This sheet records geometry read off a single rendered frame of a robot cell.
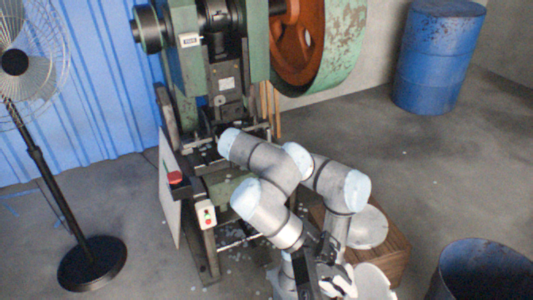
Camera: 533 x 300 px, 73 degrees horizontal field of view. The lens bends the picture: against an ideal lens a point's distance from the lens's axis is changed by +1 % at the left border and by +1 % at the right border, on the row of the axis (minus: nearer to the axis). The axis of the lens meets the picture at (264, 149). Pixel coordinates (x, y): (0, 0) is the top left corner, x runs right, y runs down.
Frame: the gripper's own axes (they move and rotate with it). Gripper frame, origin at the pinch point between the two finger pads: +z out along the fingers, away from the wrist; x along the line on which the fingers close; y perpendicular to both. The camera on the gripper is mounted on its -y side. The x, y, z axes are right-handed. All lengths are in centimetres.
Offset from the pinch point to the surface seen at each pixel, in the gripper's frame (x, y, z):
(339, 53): -4, 88, -24
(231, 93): 46, 89, -41
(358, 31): -13, 92, -25
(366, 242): 41, 72, 54
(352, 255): 47, 64, 51
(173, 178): 76, 54, -35
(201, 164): 76, 72, -27
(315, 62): 8, 94, -26
